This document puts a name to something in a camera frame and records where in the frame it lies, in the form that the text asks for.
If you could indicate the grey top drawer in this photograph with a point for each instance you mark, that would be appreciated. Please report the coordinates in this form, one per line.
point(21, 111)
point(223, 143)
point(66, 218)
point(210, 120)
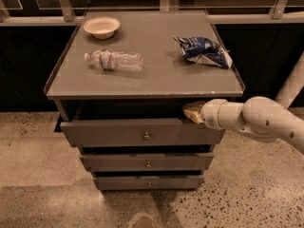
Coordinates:
point(139, 132)

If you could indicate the blue crumpled chip bag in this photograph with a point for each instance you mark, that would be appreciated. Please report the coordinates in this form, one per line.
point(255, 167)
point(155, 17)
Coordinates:
point(203, 51)

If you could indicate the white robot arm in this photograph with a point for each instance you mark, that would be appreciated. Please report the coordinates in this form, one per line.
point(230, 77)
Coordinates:
point(259, 118)

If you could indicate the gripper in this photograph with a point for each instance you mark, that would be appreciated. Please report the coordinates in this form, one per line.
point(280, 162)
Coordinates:
point(209, 113)

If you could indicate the grey drawer cabinet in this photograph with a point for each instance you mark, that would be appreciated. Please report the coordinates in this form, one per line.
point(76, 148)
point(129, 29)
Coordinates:
point(82, 91)

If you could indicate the grey middle drawer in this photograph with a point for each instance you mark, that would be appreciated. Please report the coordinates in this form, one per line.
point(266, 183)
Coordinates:
point(146, 162)

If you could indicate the grey drawer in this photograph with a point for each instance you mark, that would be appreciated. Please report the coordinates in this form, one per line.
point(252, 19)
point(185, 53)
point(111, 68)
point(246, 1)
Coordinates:
point(146, 162)
point(148, 182)
point(139, 132)

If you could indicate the grey bottom drawer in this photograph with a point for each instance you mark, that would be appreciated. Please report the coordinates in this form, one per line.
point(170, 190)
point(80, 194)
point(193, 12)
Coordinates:
point(148, 182)

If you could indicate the clear plastic water bottle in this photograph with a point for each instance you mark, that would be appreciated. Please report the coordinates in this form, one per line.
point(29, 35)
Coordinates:
point(111, 60)

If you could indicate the metal glass railing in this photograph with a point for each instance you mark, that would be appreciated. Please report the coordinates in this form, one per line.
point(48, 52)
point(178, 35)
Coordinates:
point(72, 12)

